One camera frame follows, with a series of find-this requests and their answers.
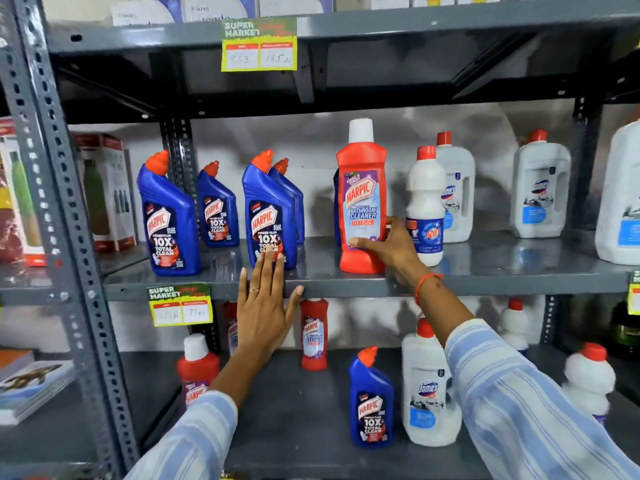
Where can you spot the tall red bathroom cleaner bottle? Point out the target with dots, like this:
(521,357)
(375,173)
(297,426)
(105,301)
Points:
(361,194)

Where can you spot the person's left forearm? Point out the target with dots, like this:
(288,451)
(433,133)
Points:
(232,377)

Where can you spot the grey metal shelving rack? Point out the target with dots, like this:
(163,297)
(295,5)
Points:
(490,267)

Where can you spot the white cleaner jug red cap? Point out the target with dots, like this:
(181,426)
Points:
(460,194)
(427,394)
(539,194)

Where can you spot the person's right forearm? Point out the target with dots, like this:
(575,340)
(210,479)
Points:
(525,404)

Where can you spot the red cleaner bottle white cap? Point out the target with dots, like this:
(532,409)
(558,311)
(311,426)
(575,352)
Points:
(197,369)

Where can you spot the white box with bottle picture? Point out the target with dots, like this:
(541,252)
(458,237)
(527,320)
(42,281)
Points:
(105,194)
(22,204)

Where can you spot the book with animal cover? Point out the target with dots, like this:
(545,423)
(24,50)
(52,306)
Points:
(32,389)

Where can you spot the large white cleaner jug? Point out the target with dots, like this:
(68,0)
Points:
(620,194)

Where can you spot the yellow green price label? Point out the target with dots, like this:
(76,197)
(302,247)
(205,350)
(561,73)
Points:
(180,305)
(634,292)
(259,44)

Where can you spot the white blue packet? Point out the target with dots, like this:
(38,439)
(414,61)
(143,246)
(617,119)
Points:
(217,5)
(295,3)
(145,12)

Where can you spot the person's left little finger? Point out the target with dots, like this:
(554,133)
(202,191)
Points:
(243,292)

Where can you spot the dark green bottle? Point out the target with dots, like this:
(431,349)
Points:
(626,329)

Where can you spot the person's right thumb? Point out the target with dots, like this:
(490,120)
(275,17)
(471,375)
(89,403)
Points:
(367,243)

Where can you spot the round white bottle red cap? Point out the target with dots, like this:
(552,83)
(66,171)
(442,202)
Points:
(589,379)
(514,324)

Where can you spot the orange book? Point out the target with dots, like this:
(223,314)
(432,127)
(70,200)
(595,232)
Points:
(12,362)

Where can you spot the person's right hand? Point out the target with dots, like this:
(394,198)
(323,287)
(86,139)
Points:
(397,254)

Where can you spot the white bleach bottle blue label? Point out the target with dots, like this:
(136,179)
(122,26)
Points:
(425,204)

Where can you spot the blue toilet cleaner bottle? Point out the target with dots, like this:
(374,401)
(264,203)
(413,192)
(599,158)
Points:
(167,229)
(295,199)
(267,214)
(371,404)
(337,209)
(218,214)

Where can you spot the person's left hand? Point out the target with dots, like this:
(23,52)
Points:
(261,319)

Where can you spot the person's left middle finger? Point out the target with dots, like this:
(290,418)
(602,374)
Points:
(266,279)

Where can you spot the person's left thumb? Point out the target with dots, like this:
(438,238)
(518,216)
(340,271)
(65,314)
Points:
(295,307)

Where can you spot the red mesh packet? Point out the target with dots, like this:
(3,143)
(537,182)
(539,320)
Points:
(9,239)

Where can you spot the small red bathroom cleaner bottle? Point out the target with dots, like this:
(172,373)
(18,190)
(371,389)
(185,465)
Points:
(314,334)
(231,324)

